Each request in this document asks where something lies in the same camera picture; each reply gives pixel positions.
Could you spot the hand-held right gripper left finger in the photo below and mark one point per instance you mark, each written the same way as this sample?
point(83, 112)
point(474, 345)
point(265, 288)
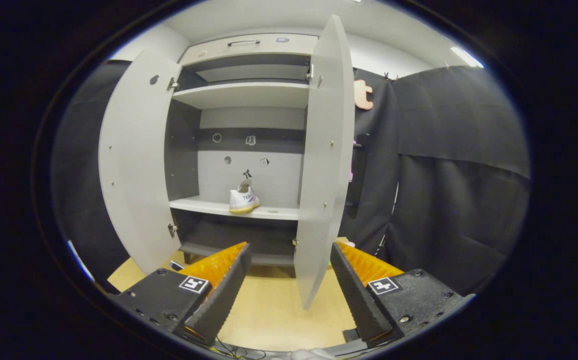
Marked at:
point(223, 295)

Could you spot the grey shoe cabinet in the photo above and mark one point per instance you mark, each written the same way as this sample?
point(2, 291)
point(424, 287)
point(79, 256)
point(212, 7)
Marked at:
point(268, 185)

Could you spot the black backdrop cloth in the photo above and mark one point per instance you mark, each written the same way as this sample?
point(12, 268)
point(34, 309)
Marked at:
point(449, 200)
point(78, 175)

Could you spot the grey cabinet door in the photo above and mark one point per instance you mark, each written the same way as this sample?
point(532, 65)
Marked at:
point(326, 175)
point(133, 165)

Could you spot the white sneaker shoe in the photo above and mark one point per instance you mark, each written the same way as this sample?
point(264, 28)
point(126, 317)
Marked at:
point(242, 200)

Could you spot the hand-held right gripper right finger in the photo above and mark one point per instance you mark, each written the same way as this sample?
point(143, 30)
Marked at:
point(356, 295)

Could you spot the grey cabinet drawer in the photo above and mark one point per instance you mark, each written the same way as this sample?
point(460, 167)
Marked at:
point(268, 50)

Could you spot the white cabinet shelf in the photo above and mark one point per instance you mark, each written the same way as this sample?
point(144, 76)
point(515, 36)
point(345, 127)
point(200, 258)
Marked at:
point(203, 206)
point(248, 95)

